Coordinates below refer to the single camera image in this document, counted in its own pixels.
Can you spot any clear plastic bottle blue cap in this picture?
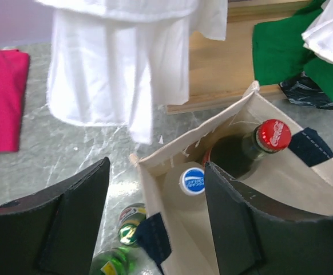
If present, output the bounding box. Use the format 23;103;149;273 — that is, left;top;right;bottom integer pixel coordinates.
162;162;215;274

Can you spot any green glass bottle gold cap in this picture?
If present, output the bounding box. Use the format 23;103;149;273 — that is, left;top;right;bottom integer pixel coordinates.
117;202;146;248

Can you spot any dark blue patterned garment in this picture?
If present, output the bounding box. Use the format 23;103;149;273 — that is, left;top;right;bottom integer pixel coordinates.
279;72;333;110

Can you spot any white ruffled dress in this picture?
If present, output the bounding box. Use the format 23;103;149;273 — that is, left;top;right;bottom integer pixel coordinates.
43;0;228;144

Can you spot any beige canvas tote bag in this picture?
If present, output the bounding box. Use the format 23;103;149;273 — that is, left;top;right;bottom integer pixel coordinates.
134;81;333;274

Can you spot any large cola bottle red cap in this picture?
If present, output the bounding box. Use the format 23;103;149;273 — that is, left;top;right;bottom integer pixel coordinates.
201;119;292;180

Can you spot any wooden clothes rack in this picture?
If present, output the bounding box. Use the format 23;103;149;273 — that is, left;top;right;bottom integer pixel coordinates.
166;0;309;115

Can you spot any green glass bottle labelled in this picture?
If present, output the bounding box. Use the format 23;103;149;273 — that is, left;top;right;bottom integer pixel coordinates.
89;246;153;275

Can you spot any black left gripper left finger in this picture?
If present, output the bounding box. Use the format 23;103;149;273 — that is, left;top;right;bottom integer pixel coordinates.
0;158;110;274

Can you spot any white shirt on hanger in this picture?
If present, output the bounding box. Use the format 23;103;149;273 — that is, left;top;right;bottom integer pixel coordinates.
302;0;333;64

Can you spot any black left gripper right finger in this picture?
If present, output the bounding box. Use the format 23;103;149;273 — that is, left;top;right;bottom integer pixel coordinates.
205;162;333;274

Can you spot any folded pink shirt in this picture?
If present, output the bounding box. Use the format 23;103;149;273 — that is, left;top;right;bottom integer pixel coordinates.
0;49;30;153

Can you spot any green garment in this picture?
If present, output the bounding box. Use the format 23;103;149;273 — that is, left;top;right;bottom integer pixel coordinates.
252;1;333;101

